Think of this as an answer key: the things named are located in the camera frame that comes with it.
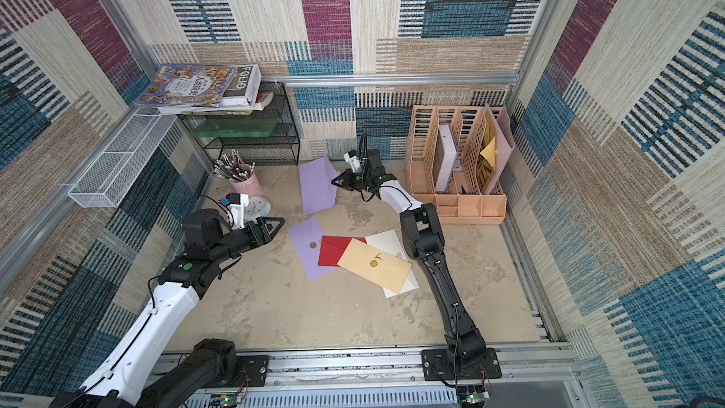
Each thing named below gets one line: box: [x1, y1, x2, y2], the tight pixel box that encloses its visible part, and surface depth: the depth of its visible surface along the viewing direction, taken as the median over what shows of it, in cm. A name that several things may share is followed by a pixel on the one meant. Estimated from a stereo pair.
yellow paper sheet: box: [479, 135, 496, 170], surface depth 90 cm
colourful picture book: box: [133, 64, 238, 107], surface depth 83 cm
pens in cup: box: [213, 149, 256, 182], surface depth 101 cm
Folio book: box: [135, 64, 274, 115], surface depth 82 cm
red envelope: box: [318, 235, 368, 268], surface depth 98 cm
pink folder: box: [485, 104, 517, 195], surface depth 90 cm
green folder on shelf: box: [192, 118, 278, 139], surface depth 101 cm
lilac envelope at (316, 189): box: [298, 155, 338, 216], surface depth 111 cm
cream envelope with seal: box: [336, 238, 413, 295], surface depth 94 cm
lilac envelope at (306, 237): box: [286, 217, 337, 282], surface depth 98 cm
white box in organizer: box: [435, 123, 457, 193], surface depth 101 cm
